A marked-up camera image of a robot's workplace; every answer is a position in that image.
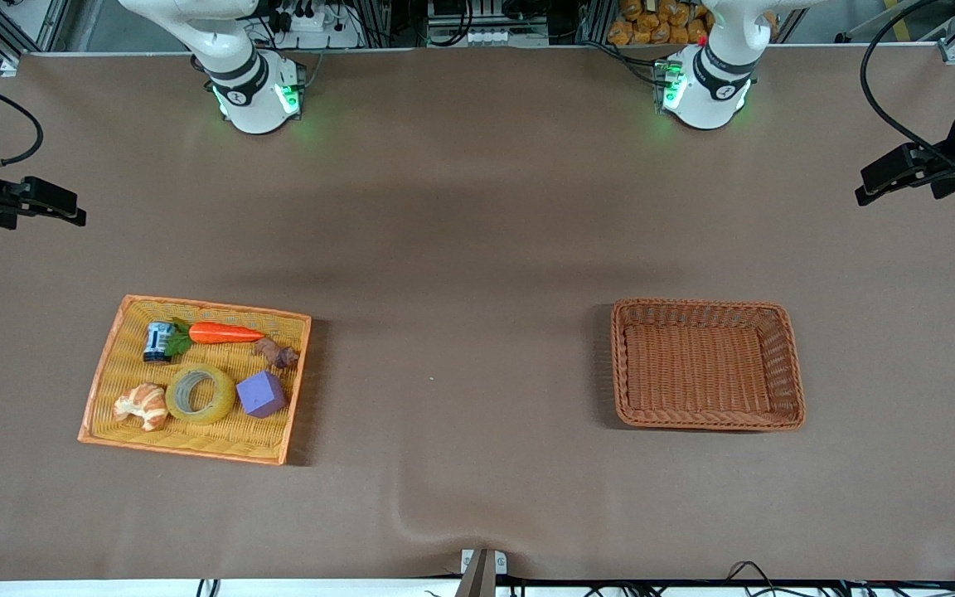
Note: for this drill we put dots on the yellow clear tape roll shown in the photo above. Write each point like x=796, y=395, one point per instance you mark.
x=227, y=399

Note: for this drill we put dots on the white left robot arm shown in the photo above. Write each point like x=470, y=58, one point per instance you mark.
x=705, y=91

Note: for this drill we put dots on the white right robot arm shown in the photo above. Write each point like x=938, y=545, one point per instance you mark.
x=254, y=99

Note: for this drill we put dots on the orange toy carrot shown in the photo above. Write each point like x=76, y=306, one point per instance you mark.
x=225, y=333

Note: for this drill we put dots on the toy croissant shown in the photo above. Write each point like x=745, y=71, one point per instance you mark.
x=146, y=405

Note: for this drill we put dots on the brown toy animal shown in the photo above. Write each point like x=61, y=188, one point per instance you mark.
x=278, y=355

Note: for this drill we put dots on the purple cube block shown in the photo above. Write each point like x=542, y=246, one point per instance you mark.
x=260, y=395

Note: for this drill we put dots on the yellow wicker tray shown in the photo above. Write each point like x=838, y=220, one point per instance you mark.
x=220, y=433

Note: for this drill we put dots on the brown wicker basket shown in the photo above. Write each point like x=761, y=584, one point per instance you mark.
x=693, y=365

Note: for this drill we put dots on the orange packaged snacks heap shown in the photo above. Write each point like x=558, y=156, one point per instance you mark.
x=652, y=21

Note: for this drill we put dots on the white power strip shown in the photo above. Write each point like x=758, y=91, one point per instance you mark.
x=316, y=23

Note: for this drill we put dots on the table cover cloth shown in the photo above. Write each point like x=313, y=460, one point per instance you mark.
x=477, y=249

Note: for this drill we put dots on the white socket bar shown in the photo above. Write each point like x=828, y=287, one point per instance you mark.
x=487, y=37

